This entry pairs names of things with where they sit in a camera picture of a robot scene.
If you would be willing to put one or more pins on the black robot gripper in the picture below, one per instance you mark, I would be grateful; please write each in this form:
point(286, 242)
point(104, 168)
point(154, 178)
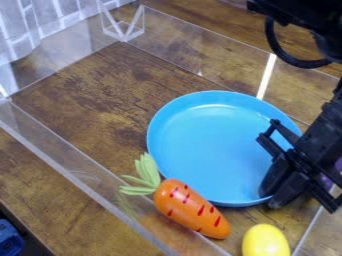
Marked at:
point(301, 158)

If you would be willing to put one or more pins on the yellow toy lemon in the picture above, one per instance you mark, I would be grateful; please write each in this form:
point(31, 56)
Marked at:
point(265, 240)

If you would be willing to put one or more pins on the orange toy carrot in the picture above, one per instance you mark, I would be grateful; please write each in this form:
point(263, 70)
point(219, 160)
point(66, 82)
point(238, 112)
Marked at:
point(176, 200)

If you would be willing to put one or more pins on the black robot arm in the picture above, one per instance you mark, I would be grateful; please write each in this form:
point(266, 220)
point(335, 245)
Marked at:
point(317, 15)

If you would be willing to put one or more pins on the blue round plastic tray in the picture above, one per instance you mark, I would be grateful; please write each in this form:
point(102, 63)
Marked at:
point(202, 141)

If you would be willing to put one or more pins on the purple toy eggplant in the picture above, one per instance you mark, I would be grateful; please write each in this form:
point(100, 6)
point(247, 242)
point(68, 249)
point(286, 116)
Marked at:
point(335, 169)

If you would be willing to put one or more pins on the blue object at corner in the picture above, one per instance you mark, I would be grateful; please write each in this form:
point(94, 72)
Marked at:
point(11, 240)

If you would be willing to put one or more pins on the white patterned curtain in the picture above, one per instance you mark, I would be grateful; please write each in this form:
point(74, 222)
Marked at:
point(31, 20)

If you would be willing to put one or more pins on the clear acrylic enclosure wall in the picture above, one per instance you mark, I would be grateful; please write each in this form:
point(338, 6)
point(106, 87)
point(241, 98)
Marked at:
point(75, 108)

